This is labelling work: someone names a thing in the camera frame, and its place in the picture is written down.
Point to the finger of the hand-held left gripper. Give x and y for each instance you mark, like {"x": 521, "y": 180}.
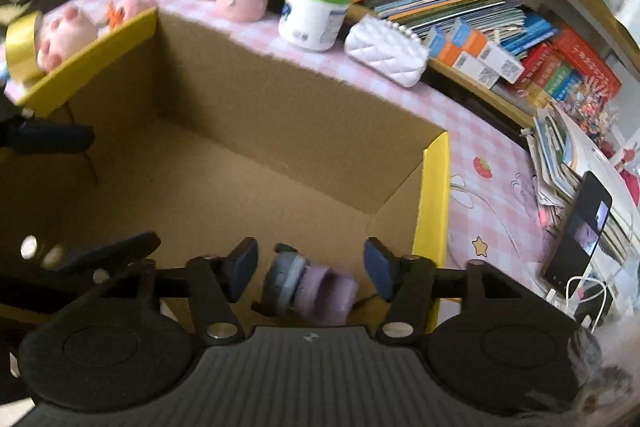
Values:
{"x": 55, "y": 139}
{"x": 115, "y": 249}

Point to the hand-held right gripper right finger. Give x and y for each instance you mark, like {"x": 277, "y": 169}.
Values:
{"x": 378, "y": 272}

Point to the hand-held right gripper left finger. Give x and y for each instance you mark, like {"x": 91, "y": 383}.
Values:
{"x": 245, "y": 269}

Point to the grey purple tape roll stack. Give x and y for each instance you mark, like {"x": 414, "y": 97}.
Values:
{"x": 310, "y": 289}

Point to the pink pig plush toy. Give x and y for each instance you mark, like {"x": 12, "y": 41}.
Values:
{"x": 65, "y": 38}

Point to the yellow cardboard box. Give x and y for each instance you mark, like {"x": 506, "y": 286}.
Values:
{"x": 250, "y": 132}

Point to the pink chick plush toy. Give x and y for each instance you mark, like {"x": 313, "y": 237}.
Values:
{"x": 136, "y": 6}

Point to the gold tape roll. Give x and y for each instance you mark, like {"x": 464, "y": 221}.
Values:
{"x": 20, "y": 52}

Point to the black smartphone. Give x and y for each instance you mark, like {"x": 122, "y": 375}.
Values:
{"x": 570, "y": 237}

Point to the wooden bookshelf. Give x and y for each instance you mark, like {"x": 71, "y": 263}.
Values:
{"x": 480, "y": 96}

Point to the white quilted purse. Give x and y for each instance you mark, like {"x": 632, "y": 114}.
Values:
{"x": 387, "y": 57}

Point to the pile of papers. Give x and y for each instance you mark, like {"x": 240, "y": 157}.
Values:
{"x": 555, "y": 147}

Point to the pink checked tablecloth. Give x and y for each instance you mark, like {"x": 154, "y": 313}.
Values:
{"x": 320, "y": 63}

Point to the row of small cartons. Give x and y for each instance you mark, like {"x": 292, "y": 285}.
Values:
{"x": 475, "y": 54}

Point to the grey fluffy cloth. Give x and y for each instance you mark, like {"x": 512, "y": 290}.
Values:
{"x": 600, "y": 372}

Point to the white jar green lid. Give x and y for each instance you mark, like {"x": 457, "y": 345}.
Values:
{"x": 312, "y": 19}

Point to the red boxed book set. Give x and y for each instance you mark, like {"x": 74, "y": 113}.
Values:
{"x": 575, "y": 82}

